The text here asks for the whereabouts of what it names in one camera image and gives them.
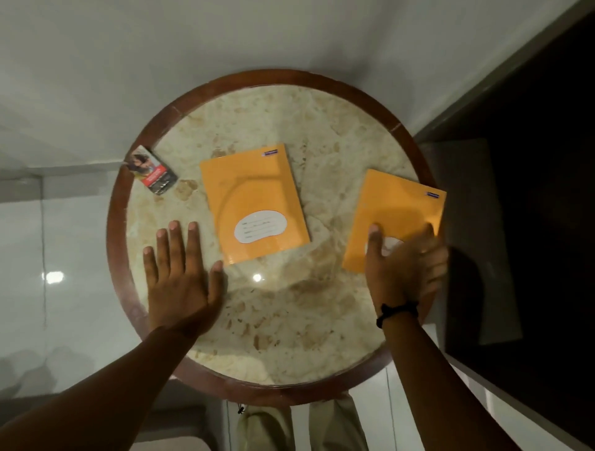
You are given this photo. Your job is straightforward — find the dark wooden cabinet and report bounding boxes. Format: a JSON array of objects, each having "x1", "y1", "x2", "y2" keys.
[{"x1": 413, "y1": 0, "x2": 595, "y2": 451}]

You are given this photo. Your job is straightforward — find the person's right forearm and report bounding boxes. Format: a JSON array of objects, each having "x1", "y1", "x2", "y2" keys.
[{"x1": 380, "y1": 312, "x2": 522, "y2": 451}]

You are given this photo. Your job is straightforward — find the black wristband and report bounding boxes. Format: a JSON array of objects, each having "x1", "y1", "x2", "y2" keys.
[{"x1": 376, "y1": 300, "x2": 420, "y2": 330}]

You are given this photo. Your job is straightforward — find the person's right hand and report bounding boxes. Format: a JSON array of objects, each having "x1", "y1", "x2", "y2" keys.
[{"x1": 365, "y1": 222, "x2": 451, "y2": 317}]

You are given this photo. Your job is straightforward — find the round marble table wooden rim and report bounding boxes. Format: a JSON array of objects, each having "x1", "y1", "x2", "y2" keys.
[{"x1": 105, "y1": 69, "x2": 440, "y2": 409}]

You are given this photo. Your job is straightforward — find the person's left hand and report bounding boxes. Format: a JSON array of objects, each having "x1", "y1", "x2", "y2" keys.
[{"x1": 142, "y1": 220, "x2": 226, "y2": 337}]

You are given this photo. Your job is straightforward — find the orange notebook with white label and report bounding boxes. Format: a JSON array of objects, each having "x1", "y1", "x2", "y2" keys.
[
  {"x1": 199, "y1": 143, "x2": 311, "y2": 266},
  {"x1": 342, "y1": 169, "x2": 447, "y2": 275}
]

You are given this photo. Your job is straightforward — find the person's left forearm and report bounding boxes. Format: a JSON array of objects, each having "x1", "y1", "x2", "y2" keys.
[{"x1": 0, "y1": 326, "x2": 201, "y2": 451}]

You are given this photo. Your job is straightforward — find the small printed card packet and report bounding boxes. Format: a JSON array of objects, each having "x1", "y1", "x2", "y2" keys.
[{"x1": 124, "y1": 145, "x2": 179, "y2": 196}]

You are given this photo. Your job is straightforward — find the person's khaki trousers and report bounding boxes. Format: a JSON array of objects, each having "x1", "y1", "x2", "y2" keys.
[{"x1": 234, "y1": 392, "x2": 371, "y2": 451}]

